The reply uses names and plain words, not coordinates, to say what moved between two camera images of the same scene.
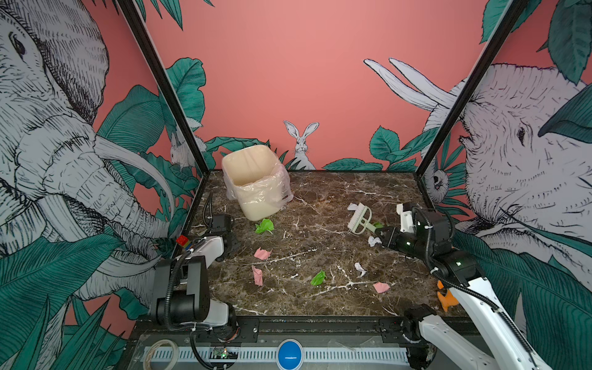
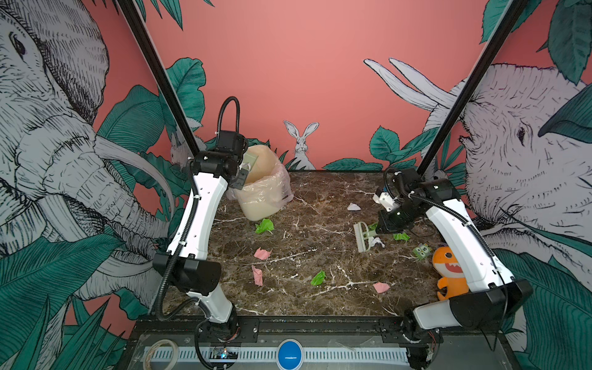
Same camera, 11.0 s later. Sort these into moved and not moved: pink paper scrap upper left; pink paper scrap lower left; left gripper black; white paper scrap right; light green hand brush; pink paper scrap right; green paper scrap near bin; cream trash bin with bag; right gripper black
Moved: left gripper black; right gripper black; light green hand brush
Not moved: pink paper scrap upper left; pink paper scrap lower left; green paper scrap near bin; pink paper scrap right; white paper scrap right; cream trash bin with bag
